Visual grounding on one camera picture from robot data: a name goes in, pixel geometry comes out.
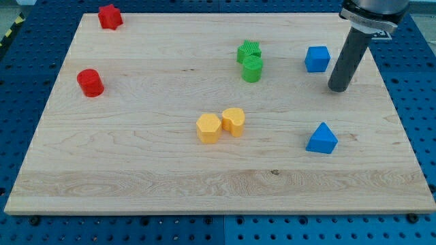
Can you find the blue cube block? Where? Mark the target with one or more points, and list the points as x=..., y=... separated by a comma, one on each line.
x=317, y=59

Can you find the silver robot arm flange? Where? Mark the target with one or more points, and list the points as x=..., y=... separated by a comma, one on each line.
x=372, y=16

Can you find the light wooden board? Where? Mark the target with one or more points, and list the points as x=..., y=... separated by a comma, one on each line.
x=134, y=149

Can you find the black board stop bolt left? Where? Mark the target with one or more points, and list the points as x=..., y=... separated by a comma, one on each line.
x=34, y=220

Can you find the black board stop bolt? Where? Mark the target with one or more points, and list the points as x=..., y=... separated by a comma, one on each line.
x=34, y=220
x=412, y=218

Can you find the black board stop bolt right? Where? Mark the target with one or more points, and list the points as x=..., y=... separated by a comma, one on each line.
x=412, y=218

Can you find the yellow hexagon block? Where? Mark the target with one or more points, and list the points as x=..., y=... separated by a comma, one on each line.
x=208, y=128

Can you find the yellow heart block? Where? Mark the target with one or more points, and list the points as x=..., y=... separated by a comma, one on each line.
x=233, y=120

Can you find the green cylinder block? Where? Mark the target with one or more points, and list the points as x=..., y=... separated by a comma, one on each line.
x=252, y=69

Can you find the green star block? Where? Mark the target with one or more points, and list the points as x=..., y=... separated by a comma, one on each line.
x=248, y=48

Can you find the blue triangular prism block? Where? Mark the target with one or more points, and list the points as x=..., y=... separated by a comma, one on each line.
x=323, y=140

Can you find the red cylinder block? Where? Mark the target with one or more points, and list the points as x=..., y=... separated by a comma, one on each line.
x=90, y=82

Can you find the red star block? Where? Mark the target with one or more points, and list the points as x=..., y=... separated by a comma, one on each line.
x=110, y=17

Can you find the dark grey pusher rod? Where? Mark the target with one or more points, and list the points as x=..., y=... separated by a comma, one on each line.
x=349, y=59

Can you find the black white fiducial tag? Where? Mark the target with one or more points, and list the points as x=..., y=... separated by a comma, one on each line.
x=381, y=35

